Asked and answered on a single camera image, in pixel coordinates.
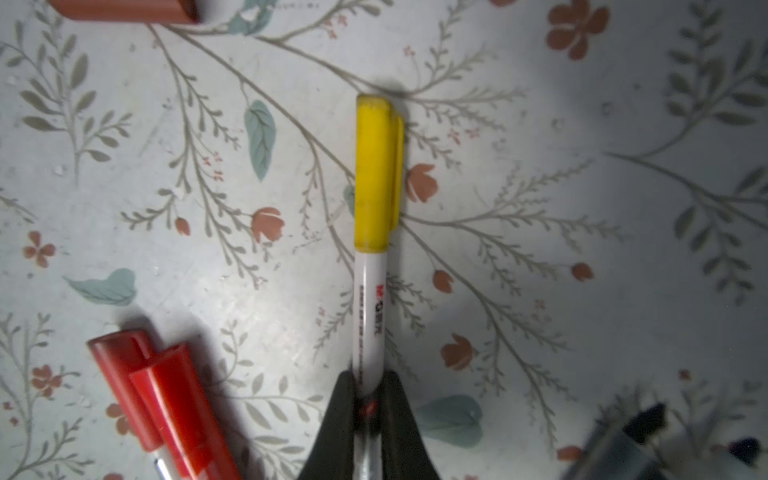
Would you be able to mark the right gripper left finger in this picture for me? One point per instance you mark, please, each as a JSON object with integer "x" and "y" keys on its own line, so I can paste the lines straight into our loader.
{"x": 332, "y": 455}

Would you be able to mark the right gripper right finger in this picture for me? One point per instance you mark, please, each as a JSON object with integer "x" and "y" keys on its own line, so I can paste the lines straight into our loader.
{"x": 404, "y": 456}

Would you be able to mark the red capped marker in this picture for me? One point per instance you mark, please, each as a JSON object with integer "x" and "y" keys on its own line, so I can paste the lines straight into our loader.
{"x": 118, "y": 355}
{"x": 177, "y": 405}

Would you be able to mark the pink highlighter pen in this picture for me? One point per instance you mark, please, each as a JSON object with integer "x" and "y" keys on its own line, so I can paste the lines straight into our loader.
{"x": 622, "y": 452}

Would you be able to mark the yellow capped marker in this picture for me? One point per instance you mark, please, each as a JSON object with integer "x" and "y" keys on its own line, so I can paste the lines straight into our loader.
{"x": 377, "y": 194}

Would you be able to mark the dark brown pen cap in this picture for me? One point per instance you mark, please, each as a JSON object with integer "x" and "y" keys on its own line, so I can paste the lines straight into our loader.
{"x": 129, "y": 11}

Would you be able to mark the blue capped marker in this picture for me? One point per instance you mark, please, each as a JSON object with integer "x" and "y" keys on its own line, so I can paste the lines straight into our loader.
{"x": 736, "y": 461}

